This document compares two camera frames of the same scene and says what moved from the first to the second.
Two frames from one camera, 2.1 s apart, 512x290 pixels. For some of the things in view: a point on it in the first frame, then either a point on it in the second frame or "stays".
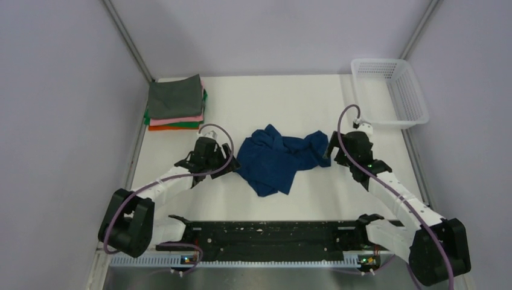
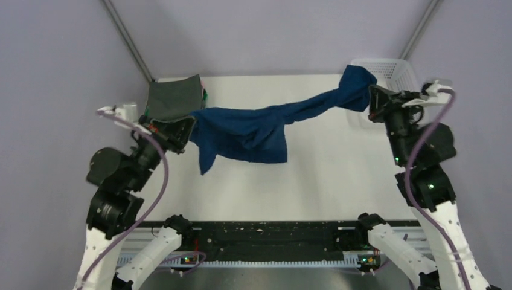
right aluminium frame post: (430, 8) stays
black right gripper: (333, 143) → (378, 95)
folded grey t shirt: (176, 98) stays
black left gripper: (227, 152) → (178, 132)
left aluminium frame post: (115, 16) stays
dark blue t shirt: (270, 161) → (261, 135)
